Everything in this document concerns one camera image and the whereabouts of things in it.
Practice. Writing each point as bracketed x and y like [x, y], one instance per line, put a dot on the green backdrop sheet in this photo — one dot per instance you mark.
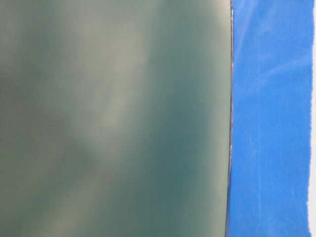
[114, 117]

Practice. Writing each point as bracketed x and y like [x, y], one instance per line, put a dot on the blue table cloth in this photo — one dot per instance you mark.
[272, 173]

